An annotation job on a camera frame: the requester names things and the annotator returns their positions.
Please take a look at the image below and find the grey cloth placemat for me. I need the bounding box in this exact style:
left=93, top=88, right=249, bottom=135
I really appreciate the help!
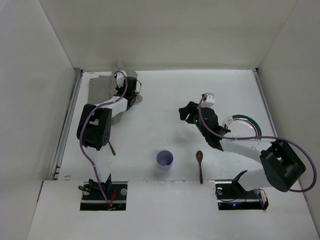
left=87, top=61, right=145, bottom=126

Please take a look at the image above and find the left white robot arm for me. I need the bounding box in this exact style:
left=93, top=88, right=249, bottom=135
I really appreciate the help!
left=76, top=72, right=142, bottom=184

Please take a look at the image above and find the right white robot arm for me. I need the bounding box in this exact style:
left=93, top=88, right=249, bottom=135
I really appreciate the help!
left=178, top=101, right=306, bottom=192

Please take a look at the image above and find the white plate green rim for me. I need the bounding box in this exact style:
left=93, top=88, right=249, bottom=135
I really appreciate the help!
left=223, top=114, right=262, bottom=137

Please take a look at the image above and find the brown wooden spoon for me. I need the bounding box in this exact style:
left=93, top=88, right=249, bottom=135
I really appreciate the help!
left=196, top=150, right=203, bottom=184

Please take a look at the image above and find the lavender plastic cup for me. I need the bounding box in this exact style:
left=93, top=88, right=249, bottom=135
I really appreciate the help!
left=156, top=150, right=174, bottom=170

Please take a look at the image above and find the brown wooden fork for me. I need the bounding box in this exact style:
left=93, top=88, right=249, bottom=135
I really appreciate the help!
left=108, top=141, right=116, bottom=156

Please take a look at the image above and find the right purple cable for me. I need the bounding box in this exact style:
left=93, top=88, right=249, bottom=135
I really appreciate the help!
left=197, top=96, right=317, bottom=193

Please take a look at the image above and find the purple cable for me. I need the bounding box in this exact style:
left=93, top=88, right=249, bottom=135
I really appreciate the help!
left=79, top=70, right=129, bottom=205
left=197, top=96, right=317, bottom=193

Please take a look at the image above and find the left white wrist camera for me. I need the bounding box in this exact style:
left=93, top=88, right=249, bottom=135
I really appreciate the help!
left=113, top=71, right=126, bottom=87

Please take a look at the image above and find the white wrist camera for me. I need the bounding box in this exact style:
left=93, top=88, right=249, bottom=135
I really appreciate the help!
left=113, top=71, right=126, bottom=87
left=201, top=92, right=216, bottom=108

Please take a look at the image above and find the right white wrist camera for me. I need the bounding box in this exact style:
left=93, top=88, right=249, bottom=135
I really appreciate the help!
left=201, top=92, right=216, bottom=108

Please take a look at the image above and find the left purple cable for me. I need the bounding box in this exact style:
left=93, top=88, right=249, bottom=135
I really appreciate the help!
left=79, top=70, right=129, bottom=205

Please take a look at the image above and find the left aluminium table rail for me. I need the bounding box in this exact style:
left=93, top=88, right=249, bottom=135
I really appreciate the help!
left=47, top=67, right=83, bottom=180

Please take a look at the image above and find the aluminium table rail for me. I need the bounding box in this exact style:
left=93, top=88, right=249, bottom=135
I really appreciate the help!
left=47, top=67, right=83, bottom=180
left=252, top=68, right=278, bottom=137

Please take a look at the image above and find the right aluminium table rail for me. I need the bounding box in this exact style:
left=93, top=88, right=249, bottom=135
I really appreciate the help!
left=252, top=68, right=278, bottom=137

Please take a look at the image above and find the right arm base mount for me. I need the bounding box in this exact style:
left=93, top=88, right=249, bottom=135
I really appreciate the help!
left=214, top=170, right=269, bottom=211

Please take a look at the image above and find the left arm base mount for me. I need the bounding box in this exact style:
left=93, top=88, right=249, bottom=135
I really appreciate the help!
left=78, top=179, right=128, bottom=212

